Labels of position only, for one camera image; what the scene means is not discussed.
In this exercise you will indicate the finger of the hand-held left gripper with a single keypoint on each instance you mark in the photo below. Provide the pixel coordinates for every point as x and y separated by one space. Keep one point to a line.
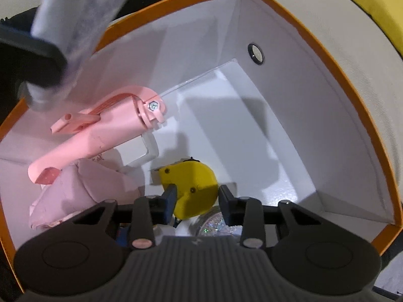
31 56

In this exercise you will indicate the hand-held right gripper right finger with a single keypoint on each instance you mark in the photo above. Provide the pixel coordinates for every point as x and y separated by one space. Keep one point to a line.
225 201

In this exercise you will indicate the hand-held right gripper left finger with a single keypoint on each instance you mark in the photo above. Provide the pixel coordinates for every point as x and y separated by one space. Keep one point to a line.
171 198

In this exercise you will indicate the round glitter disc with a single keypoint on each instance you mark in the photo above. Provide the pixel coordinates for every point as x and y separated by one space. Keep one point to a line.
211 225

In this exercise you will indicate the yellow tape measure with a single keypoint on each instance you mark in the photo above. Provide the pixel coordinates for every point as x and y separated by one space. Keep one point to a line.
195 179

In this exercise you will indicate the white rectangular box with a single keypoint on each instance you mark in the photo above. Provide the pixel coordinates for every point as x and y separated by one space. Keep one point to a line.
138 151

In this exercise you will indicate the pink zip pouch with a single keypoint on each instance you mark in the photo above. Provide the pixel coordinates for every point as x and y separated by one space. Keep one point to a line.
85 182

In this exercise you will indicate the orange cardboard box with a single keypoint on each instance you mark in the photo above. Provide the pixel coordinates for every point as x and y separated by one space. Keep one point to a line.
283 116

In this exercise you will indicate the yellow pillow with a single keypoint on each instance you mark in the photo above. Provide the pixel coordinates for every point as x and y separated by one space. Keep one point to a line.
377 0

